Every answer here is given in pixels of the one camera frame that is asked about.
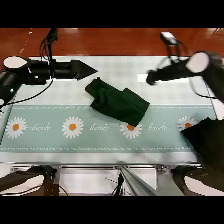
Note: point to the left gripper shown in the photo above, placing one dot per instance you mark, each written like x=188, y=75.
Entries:
x=65, y=70

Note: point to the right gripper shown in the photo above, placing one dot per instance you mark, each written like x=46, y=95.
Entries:
x=166, y=72

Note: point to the dark green T-shirt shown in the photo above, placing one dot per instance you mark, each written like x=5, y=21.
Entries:
x=120, y=103

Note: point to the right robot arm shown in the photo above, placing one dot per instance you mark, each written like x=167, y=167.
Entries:
x=213, y=73

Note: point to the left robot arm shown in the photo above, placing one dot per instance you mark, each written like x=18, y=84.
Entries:
x=10, y=81

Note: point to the black garment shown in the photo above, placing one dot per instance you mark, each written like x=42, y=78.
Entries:
x=206, y=143

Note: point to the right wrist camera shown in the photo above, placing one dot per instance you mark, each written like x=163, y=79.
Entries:
x=168, y=36

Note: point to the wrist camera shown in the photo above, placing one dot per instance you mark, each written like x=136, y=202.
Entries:
x=168, y=36
x=51, y=33

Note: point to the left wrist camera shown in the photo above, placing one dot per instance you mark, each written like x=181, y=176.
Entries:
x=51, y=33

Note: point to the silver frame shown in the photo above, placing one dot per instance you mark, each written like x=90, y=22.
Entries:
x=140, y=186

